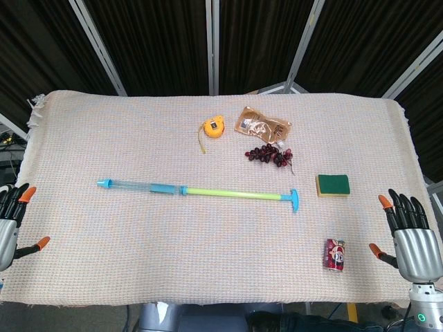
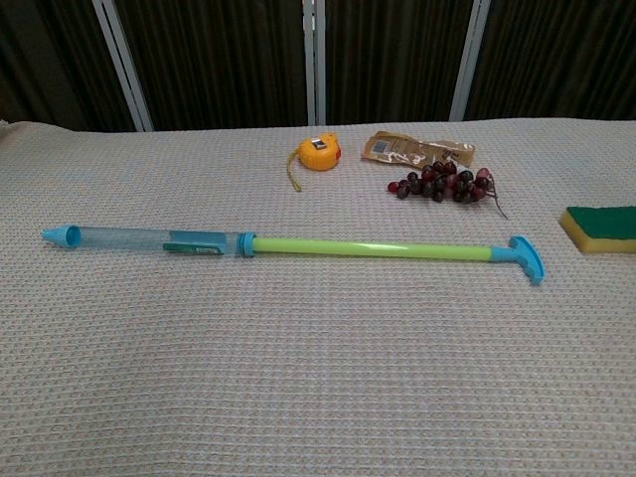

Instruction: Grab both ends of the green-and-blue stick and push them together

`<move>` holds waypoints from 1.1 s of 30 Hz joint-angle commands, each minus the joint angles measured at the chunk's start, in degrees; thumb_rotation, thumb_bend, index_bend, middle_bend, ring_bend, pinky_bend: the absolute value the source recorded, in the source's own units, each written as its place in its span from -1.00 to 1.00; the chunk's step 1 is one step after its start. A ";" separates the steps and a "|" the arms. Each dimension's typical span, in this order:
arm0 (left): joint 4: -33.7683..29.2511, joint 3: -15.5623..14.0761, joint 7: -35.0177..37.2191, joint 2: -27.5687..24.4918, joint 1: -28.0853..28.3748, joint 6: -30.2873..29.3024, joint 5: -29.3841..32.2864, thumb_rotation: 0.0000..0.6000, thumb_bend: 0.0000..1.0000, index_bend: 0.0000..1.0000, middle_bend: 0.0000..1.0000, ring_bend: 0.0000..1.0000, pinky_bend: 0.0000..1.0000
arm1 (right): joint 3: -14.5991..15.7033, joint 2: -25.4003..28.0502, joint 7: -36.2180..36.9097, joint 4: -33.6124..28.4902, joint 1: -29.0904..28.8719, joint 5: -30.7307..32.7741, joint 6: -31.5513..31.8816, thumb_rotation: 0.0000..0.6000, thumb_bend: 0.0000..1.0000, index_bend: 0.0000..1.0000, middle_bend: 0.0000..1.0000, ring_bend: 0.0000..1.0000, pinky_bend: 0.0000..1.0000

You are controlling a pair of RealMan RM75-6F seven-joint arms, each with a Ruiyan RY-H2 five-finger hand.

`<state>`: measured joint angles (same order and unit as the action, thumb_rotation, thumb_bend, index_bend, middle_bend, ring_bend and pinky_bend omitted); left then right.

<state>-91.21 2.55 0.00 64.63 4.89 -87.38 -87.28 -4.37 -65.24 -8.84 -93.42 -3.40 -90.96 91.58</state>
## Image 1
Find brown foil snack packet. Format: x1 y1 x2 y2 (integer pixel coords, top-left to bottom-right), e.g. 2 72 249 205
234 106 291 146

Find black folding screen panels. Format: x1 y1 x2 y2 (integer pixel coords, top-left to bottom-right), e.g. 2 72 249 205
0 0 443 184

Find bunch of dark red grapes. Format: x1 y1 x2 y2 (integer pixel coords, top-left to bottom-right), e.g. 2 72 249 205
244 145 297 176

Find green and yellow sponge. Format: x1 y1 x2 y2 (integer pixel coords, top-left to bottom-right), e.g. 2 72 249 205
315 174 351 199

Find blue green water pump toy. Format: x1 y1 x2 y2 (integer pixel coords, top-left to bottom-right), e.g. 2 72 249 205
96 178 302 214

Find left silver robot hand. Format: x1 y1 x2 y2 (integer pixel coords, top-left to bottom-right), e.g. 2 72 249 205
0 183 51 273

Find yellow tape measure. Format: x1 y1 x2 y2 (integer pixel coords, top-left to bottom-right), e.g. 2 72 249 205
197 117 226 155

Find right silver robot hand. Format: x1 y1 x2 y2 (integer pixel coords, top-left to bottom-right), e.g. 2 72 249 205
368 188 443 284

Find pink woven tablecloth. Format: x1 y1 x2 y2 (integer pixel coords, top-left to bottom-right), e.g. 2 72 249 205
0 89 443 308

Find red cartoon drink can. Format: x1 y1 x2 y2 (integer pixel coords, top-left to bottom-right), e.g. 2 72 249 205
323 238 347 273

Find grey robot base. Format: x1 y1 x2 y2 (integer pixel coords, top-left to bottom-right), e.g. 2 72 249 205
138 301 257 332

